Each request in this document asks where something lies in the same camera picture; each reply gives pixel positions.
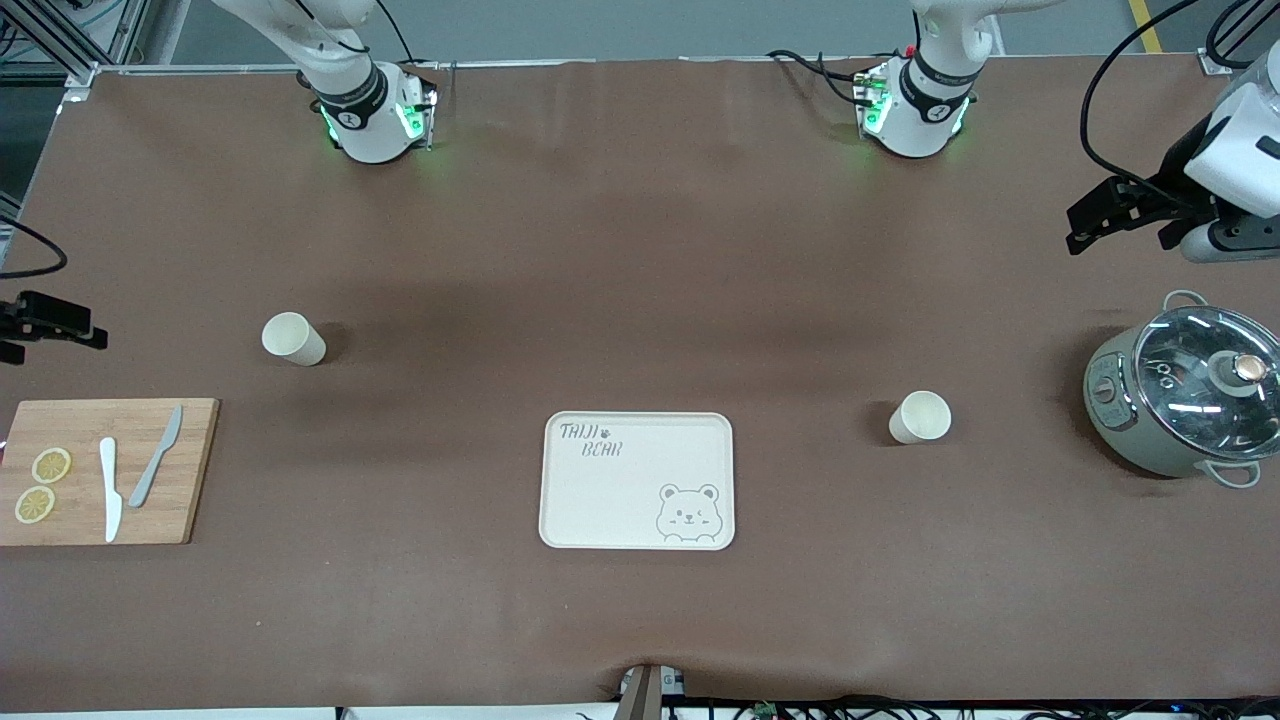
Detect green cooking pot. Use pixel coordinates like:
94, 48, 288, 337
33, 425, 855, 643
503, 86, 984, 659
1083, 290, 1280, 489

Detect thin black cable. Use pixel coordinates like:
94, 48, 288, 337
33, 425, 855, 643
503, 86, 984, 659
375, 0, 443, 71

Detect aluminium frame profile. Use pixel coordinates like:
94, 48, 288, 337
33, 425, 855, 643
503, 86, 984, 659
0, 0, 151, 101

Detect bamboo cutting board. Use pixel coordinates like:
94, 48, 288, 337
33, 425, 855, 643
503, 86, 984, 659
0, 398, 221, 547

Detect table edge camera mount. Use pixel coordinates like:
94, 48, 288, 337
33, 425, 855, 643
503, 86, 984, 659
618, 663, 688, 720

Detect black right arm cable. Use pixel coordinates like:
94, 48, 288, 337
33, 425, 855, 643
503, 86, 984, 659
0, 214, 69, 280

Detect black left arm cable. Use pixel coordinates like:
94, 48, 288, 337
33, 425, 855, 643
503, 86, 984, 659
1079, 0, 1216, 208

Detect black base cables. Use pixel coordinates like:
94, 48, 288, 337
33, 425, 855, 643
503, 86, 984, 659
767, 48, 877, 109

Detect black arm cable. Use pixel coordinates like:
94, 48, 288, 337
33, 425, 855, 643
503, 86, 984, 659
1079, 0, 1216, 208
0, 214, 69, 280

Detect glass pot lid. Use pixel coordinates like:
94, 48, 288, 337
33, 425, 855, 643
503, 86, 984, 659
1135, 305, 1280, 451

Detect white plastic knife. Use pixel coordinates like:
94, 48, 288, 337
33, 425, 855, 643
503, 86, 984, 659
98, 437, 124, 544

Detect white IKEA cup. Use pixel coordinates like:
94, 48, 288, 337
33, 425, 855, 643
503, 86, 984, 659
261, 312, 328, 367
888, 390, 953, 445

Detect grey plastic knife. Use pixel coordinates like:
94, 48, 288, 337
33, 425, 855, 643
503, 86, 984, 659
128, 404, 185, 509

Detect cream bear print tray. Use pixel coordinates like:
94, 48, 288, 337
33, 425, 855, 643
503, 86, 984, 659
538, 411, 736, 551

